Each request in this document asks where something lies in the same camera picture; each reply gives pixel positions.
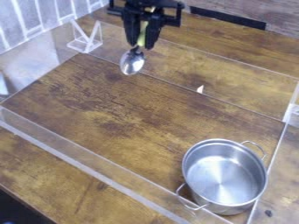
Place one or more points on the clear acrylic triangular bracket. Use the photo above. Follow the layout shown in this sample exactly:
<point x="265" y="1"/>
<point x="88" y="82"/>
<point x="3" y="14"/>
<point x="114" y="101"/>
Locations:
<point x="86" y="43"/>

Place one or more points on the stainless steel pot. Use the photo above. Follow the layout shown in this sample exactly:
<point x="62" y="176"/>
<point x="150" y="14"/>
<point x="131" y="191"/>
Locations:
<point x="224" y="176"/>

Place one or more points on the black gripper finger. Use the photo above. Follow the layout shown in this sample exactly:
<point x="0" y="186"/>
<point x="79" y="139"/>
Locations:
<point x="155" y="24"/>
<point x="131" y="29"/>

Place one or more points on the clear acrylic right bracket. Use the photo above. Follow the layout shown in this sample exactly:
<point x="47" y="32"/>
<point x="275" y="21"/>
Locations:
<point x="291" y="114"/>

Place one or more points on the clear acrylic front barrier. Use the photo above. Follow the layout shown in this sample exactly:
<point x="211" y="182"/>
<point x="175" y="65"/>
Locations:
<point x="131" y="184"/>

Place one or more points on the black wall slot strip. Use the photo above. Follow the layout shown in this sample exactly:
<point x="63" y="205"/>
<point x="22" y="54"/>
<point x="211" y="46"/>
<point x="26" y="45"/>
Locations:
<point x="228" y="18"/>

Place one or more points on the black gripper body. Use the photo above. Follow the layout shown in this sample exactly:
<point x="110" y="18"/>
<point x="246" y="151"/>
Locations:
<point x="140" y="10"/>

